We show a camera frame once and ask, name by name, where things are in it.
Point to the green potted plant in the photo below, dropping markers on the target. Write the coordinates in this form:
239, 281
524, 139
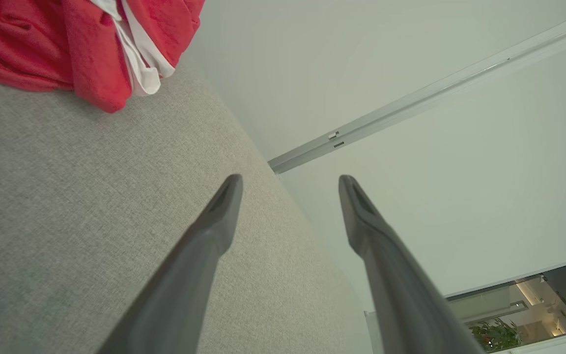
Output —
496, 337

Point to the grey partition post with caster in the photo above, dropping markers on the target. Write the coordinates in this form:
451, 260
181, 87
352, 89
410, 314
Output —
460, 82

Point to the grey fabric sofa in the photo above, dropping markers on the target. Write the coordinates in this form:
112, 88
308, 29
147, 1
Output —
67, 196

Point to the red shorts with white stripe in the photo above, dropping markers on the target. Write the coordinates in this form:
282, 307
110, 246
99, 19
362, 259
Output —
96, 69

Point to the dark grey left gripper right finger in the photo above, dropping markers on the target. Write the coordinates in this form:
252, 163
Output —
401, 295

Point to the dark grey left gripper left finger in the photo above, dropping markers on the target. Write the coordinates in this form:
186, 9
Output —
184, 275

